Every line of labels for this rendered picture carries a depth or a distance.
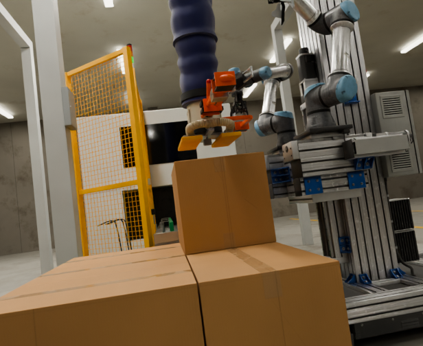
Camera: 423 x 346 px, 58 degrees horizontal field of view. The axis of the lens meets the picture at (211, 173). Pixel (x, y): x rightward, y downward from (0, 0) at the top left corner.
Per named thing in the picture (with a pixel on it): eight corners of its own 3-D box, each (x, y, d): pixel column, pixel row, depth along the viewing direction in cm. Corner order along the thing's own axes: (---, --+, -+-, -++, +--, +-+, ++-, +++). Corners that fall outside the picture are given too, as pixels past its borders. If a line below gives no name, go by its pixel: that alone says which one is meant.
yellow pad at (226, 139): (211, 147, 214) (210, 139, 214) (229, 146, 215) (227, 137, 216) (221, 136, 180) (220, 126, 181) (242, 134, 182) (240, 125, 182)
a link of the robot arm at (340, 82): (333, 110, 190) (338, 18, 204) (359, 102, 178) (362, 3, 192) (317, 103, 184) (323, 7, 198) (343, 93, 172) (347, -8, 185)
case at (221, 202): (179, 242, 218) (171, 174, 222) (246, 233, 224) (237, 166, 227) (185, 255, 159) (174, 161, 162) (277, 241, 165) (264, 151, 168)
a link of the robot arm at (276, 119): (290, 128, 234) (286, 107, 235) (271, 133, 242) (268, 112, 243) (299, 130, 243) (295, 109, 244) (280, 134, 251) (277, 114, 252)
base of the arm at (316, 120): (328, 132, 201) (325, 114, 202) (342, 125, 186) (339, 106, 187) (301, 134, 199) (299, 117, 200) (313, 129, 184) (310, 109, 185)
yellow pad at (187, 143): (178, 151, 211) (176, 142, 212) (196, 149, 213) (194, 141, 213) (181, 141, 178) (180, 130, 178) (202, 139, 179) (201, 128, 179)
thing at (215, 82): (212, 93, 142) (211, 79, 142) (231, 91, 143) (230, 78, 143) (215, 86, 133) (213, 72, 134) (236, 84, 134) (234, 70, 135)
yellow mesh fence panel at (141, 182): (80, 306, 331) (57, 73, 348) (89, 303, 340) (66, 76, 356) (158, 309, 287) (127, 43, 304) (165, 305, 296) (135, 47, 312)
